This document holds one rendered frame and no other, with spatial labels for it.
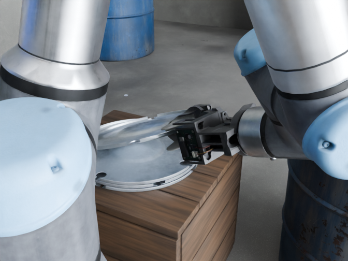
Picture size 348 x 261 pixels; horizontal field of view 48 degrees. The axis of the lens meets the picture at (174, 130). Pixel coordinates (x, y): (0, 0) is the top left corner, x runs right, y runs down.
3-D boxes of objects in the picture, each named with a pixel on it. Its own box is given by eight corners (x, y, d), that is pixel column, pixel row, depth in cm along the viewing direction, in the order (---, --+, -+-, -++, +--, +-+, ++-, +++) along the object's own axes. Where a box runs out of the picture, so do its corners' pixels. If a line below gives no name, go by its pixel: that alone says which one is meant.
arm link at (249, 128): (284, 99, 57) (295, 150, 58) (258, 101, 60) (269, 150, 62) (255, 114, 52) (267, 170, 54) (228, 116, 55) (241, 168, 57)
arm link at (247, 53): (319, 28, 37) (357, 113, 42) (276, 8, 47) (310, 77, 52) (248, 74, 38) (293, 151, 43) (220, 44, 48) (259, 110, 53)
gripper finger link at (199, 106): (176, 107, 70) (212, 105, 64) (182, 105, 71) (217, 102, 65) (182, 132, 71) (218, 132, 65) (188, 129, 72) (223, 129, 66)
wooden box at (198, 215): (235, 243, 114) (245, 139, 97) (176, 355, 84) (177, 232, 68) (121, 203, 130) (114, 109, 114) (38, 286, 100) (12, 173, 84)
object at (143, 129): (99, 130, 101) (98, 127, 101) (207, 106, 98) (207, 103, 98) (60, 160, 73) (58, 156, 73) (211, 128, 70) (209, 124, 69)
